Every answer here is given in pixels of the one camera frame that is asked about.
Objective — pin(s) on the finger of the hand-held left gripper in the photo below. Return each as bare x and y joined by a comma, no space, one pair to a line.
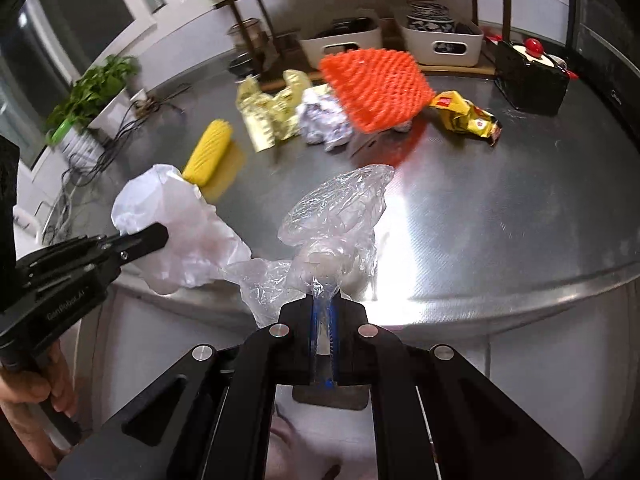
145,242

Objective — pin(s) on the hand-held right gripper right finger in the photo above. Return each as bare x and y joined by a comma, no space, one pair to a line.
334,340

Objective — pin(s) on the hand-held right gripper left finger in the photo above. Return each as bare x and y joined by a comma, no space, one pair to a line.
314,340

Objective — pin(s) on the white plastic bag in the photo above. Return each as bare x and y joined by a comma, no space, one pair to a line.
190,230

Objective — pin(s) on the clear plastic bag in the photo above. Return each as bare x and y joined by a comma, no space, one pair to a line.
330,210

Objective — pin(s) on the silver foil ball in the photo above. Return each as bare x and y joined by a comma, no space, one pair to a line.
322,120

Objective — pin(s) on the person's left hand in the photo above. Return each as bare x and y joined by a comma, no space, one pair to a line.
30,382

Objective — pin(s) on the yellow corn cob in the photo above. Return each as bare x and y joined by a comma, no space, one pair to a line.
210,150

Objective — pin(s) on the white plant pot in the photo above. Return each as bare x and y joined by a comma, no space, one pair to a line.
100,125

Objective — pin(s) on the green potted plant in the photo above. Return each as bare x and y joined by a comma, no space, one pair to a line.
92,90

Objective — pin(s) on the crumpled gold wrapper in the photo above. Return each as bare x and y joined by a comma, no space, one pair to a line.
265,115

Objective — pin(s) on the stacked metal bowls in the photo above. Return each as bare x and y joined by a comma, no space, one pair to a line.
244,66

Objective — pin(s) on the window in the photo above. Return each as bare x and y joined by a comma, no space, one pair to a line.
75,25

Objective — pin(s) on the orange foam fruit net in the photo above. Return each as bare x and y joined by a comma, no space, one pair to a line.
375,85

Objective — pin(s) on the yellow red snack wrapper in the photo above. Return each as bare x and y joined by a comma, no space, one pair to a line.
465,115

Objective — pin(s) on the white storage bin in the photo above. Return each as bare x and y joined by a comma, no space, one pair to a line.
340,52
445,50

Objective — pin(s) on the black items in bin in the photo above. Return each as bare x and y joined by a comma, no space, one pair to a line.
350,27

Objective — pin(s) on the black box with red knob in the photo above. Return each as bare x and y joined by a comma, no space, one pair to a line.
530,85

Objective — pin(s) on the stack of patterned bowls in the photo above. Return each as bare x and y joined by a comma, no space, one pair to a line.
430,15

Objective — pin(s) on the black oven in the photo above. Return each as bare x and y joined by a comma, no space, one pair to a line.
610,35

